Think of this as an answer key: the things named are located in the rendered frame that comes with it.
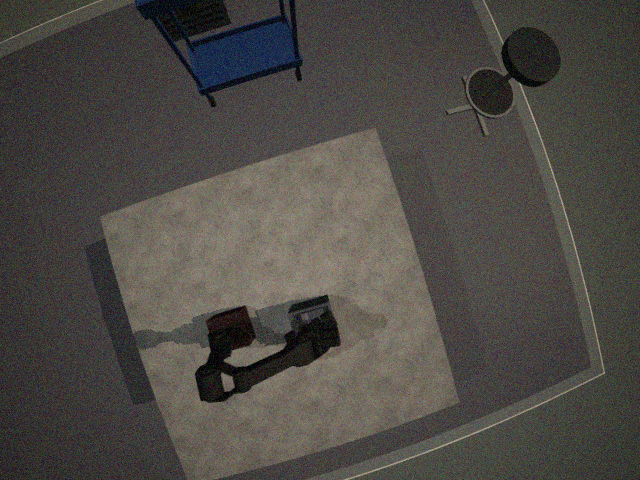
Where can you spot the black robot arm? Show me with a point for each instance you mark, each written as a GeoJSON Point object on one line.
{"type": "Point", "coordinates": [305, 348]}

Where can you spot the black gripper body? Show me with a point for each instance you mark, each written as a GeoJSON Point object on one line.
{"type": "Point", "coordinates": [328, 321]}

